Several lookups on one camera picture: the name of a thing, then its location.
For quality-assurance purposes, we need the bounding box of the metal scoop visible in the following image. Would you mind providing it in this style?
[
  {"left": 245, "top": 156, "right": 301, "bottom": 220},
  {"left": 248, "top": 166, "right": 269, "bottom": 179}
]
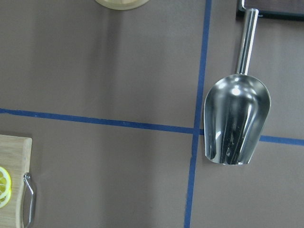
[{"left": 204, "top": 9, "right": 271, "bottom": 165}]

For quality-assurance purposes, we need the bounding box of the wooden mug tree stand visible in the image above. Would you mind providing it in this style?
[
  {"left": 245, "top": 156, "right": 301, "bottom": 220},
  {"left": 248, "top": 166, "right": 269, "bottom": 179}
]
[{"left": 95, "top": 0, "right": 149, "bottom": 10}]

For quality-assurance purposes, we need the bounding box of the wooden cutting board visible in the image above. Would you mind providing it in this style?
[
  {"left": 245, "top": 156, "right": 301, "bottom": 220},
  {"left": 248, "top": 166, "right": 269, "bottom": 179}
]
[{"left": 0, "top": 135, "right": 32, "bottom": 228}]

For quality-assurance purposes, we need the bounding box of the upper lemon slice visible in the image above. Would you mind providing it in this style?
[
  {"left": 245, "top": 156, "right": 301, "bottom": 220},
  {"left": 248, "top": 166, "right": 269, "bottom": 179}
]
[{"left": 0, "top": 167, "right": 12, "bottom": 208}]

